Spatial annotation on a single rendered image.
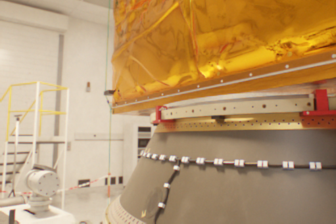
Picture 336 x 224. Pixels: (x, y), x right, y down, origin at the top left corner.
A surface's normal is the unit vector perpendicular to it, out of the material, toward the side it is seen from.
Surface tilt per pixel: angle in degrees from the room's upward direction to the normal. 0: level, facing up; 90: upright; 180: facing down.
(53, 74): 90
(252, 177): 62
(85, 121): 90
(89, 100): 90
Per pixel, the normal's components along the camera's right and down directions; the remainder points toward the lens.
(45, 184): 0.71, -0.10
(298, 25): -0.83, -0.06
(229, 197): -0.51, -0.56
